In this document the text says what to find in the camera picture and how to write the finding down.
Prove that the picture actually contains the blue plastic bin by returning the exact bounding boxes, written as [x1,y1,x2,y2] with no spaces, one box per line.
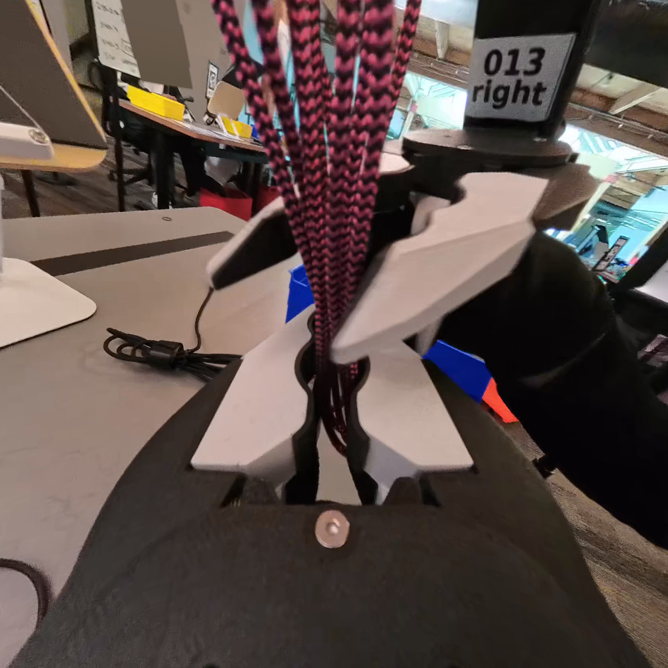
[286,263,492,403]

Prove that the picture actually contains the orange traffic cone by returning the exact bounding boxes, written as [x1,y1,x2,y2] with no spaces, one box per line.
[481,378,518,424]

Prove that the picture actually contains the wooden workbench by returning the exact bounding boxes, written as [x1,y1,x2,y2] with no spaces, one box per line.
[119,99,268,209]

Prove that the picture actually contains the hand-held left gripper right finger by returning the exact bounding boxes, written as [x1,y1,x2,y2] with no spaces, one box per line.
[349,339,475,503]

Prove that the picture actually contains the person's right forearm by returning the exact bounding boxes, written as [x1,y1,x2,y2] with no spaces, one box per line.
[491,334,668,549]

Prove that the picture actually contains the pink braided usb-c cable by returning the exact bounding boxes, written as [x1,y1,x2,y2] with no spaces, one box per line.
[211,0,423,455]

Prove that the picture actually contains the white adjustable stand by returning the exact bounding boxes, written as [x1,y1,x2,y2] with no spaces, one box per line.
[0,122,98,349]

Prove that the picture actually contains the white paper notice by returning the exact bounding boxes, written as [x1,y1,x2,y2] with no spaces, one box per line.
[91,0,142,79]

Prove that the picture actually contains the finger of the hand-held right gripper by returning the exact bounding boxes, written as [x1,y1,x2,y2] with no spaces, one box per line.
[207,196,301,291]
[330,171,550,366]

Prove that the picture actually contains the black usb-c cable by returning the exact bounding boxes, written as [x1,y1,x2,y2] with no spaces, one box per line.
[103,286,243,382]

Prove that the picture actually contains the person's right hand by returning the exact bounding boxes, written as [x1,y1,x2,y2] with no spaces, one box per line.
[437,231,614,387]

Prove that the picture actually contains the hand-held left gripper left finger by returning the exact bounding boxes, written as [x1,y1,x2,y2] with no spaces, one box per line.
[190,310,319,501]

